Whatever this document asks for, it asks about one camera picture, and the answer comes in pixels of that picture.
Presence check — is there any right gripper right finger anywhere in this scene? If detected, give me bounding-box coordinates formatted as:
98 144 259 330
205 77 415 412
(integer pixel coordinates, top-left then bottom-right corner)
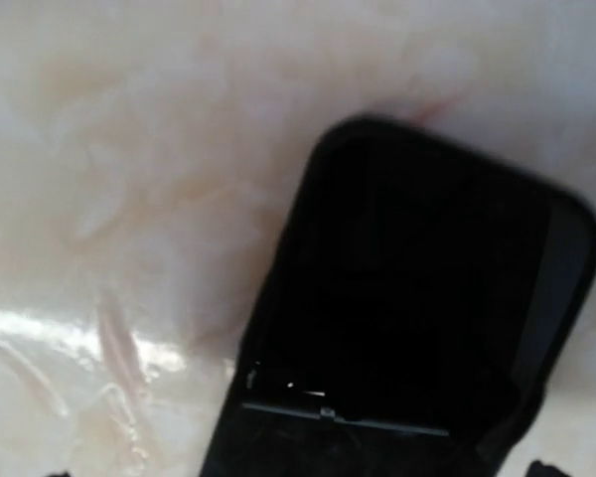
525 452 576 477

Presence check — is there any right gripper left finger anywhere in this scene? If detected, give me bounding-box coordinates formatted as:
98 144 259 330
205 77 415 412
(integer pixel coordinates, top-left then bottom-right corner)
44 470 70 477

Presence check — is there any black phone case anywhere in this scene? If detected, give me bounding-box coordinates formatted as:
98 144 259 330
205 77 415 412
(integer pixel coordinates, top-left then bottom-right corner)
201 115 596 476

